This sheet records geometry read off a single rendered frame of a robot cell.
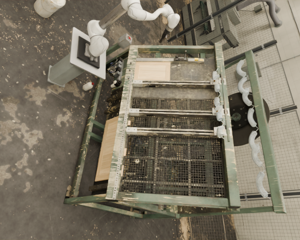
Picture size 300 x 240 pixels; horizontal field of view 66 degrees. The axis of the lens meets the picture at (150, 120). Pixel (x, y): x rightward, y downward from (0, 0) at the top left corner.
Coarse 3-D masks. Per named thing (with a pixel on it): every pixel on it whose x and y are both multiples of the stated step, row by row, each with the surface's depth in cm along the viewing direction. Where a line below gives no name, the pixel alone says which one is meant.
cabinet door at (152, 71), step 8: (136, 64) 324; (144, 64) 323; (152, 64) 322; (160, 64) 321; (168, 64) 321; (136, 72) 317; (144, 72) 316; (152, 72) 315; (160, 72) 314; (168, 72) 313
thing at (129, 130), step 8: (128, 128) 268; (136, 128) 267; (144, 128) 267; (152, 128) 266; (216, 128) 256; (224, 128) 257; (192, 136) 264; (200, 136) 263; (208, 136) 262; (216, 136) 260
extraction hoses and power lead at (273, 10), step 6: (234, 0) 671; (246, 0) 644; (252, 0) 634; (258, 0) 632; (264, 0) 631; (270, 0) 632; (240, 6) 653; (246, 6) 651; (258, 6) 766; (270, 6) 649; (276, 6) 714; (270, 12) 668; (276, 12) 732; (276, 18) 690; (276, 24) 713
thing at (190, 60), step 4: (136, 60) 325; (140, 60) 325; (144, 60) 324; (148, 60) 324; (152, 60) 323; (156, 60) 323; (160, 60) 322; (164, 60) 322; (168, 60) 321; (172, 60) 321; (188, 60) 319; (192, 60) 319
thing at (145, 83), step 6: (210, 78) 293; (138, 84) 302; (144, 84) 301; (150, 84) 300; (156, 84) 299; (162, 84) 298; (168, 84) 298; (174, 84) 297; (180, 84) 296; (186, 84) 295; (192, 84) 294; (198, 84) 294; (204, 84) 293; (210, 84) 288
